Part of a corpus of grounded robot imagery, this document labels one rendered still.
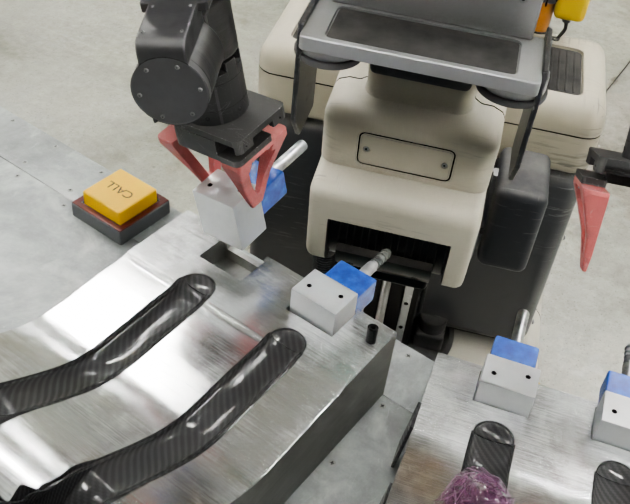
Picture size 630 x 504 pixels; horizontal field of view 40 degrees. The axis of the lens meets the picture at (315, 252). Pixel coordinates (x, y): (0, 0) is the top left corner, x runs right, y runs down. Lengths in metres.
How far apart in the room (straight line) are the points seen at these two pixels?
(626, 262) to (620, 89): 0.92
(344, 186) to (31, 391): 0.52
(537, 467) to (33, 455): 0.41
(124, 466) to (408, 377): 0.33
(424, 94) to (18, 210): 0.50
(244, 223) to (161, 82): 0.21
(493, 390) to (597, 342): 1.38
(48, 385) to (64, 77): 2.17
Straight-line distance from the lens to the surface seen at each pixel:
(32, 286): 0.97
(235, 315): 0.80
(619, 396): 0.83
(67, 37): 3.08
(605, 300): 2.29
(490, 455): 0.79
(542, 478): 0.78
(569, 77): 1.42
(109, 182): 1.04
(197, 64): 0.62
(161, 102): 0.64
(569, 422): 0.83
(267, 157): 0.77
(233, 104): 0.73
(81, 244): 1.01
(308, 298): 0.78
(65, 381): 0.76
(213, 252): 0.88
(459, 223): 1.10
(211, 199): 0.79
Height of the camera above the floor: 1.47
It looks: 42 degrees down
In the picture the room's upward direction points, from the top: 7 degrees clockwise
